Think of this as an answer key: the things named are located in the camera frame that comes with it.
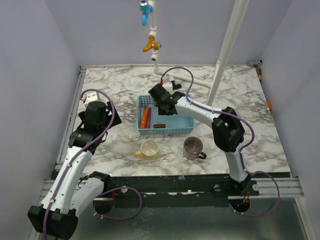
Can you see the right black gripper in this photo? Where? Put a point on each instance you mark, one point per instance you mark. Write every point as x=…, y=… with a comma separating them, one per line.
x=161, y=112

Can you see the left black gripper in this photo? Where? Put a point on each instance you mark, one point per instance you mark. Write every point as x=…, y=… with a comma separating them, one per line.
x=110, y=107

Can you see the clear tray with brown ends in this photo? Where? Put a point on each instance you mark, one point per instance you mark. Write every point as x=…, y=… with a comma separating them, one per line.
x=158, y=121

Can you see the light blue plastic basket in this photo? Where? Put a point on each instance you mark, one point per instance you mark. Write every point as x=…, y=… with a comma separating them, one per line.
x=174, y=124

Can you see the yellow ceramic mug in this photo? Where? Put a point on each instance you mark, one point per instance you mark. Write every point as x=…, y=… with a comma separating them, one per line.
x=149, y=150

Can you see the purple plastic cup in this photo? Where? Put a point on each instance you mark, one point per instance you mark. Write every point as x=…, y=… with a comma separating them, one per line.
x=193, y=148

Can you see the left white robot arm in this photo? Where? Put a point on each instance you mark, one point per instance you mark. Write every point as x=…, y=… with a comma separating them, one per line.
x=58, y=213

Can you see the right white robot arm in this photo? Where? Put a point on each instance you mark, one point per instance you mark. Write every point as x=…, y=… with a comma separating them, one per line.
x=228, y=132

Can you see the orange toothpaste tube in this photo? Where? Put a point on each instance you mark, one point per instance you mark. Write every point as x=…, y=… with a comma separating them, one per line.
x=144, y=117

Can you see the black tee valve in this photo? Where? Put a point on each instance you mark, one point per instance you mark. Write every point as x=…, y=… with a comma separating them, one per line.
x=176, y=86

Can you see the white horizontal pipe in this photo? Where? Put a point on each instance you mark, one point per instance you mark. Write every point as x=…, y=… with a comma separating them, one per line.
x=168, y=77

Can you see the orange brass tap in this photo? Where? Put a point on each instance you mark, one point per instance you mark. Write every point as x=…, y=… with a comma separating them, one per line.
x=152, y=44

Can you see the white vertical pipe with fittings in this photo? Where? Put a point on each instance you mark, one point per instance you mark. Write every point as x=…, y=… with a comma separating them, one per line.
x=154, y=33

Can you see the blue tap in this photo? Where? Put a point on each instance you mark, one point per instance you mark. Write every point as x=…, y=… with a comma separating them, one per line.
x=145, y=8

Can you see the yellow tool in corner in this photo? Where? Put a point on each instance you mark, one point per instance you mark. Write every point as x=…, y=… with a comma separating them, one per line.
x=257, y=66

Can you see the white diagonal pole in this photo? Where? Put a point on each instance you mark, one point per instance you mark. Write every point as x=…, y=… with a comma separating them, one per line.
x=236, y=19

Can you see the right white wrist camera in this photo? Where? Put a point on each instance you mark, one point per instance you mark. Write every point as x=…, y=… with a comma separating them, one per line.
x=169, y=86

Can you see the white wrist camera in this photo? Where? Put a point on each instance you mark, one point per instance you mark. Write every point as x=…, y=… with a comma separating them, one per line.
x=90, y=97
x=169, y=86

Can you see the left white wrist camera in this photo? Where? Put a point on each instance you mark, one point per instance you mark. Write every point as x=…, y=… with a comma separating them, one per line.
x=90, y=97

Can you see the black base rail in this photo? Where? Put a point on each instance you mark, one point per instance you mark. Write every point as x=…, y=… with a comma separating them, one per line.
x=167, y=191

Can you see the orange clip on wall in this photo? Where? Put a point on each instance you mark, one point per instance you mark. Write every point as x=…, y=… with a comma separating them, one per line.
x=269, y=105

